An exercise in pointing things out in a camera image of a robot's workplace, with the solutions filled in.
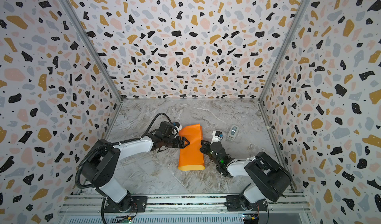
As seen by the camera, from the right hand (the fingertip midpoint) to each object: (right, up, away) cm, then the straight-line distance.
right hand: (201, 141), depth 88 cm
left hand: (-9, -1, +2) cm, 9 cm away
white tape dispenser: (+21, +4, +10) cm, 24 cm away
